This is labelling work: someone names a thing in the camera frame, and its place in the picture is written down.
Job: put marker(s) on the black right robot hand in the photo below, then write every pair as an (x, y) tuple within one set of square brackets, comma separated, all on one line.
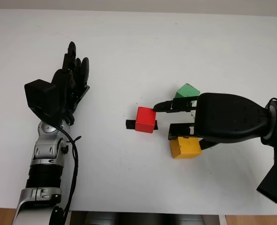
[(227, 117)]

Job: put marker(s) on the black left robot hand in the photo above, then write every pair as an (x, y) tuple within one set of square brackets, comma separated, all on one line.
[(63, 86)]

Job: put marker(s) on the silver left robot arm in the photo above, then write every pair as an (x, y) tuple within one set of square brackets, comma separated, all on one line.
[(47, 147)]

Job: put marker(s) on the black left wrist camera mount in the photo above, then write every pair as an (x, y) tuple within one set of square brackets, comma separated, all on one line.
[(38, 96)]

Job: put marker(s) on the dark grey robot torso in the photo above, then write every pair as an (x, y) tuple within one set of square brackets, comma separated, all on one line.
[(140, 219)]

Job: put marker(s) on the black tape strip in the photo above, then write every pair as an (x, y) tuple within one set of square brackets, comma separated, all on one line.
[(129, 124)]

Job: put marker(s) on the yellow wooden block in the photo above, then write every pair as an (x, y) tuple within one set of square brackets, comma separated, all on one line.
[(187, 147)]

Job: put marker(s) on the green wooden block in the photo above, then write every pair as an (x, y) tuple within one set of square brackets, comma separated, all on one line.
[(186, 91)]

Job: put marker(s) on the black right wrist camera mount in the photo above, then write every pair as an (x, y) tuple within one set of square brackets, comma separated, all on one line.
[(275, 168)]

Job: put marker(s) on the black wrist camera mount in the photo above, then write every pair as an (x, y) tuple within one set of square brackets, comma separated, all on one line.
[(275, 168), (38, 96)]

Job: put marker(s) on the red wooden block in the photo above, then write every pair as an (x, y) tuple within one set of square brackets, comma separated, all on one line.
[(144, 119)]

